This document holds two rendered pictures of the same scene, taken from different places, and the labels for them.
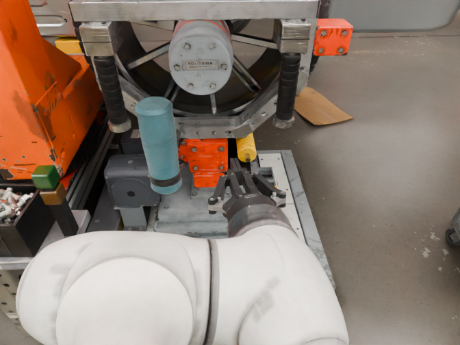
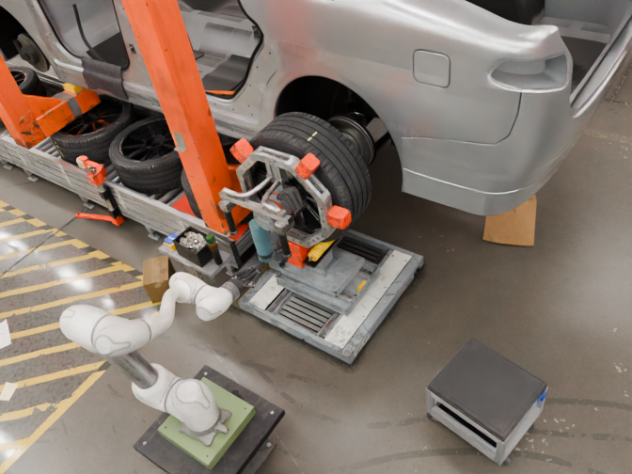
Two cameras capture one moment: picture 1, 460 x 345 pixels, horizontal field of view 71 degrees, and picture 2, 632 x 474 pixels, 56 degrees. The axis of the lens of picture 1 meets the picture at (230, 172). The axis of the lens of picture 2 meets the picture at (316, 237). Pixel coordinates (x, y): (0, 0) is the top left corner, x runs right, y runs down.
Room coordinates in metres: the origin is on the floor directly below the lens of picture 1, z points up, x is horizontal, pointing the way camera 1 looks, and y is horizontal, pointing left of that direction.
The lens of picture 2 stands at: (-0.67, -1.62, 2.70)
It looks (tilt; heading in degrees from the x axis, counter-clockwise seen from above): 44 degrees down; 46
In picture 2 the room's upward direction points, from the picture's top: 11 degrees counter-clockwise
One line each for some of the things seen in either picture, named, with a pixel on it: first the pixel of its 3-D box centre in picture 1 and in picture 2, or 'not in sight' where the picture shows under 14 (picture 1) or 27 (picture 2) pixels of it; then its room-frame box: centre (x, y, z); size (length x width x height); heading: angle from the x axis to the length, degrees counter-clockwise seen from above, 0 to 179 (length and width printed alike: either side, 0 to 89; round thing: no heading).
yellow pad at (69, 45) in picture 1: (80, 42); not in sight; (1.27, 0.57, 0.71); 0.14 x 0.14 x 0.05; 3
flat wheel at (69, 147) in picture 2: not in sight; (96, 129); (1.12, 2.36, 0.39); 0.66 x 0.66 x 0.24
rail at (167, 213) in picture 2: not in sight; (106, 189); (0.74, 1.80, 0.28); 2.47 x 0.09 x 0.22; 93
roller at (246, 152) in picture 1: (244, 133); (325, 242); (0.93, -0.05, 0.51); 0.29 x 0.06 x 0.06; 3
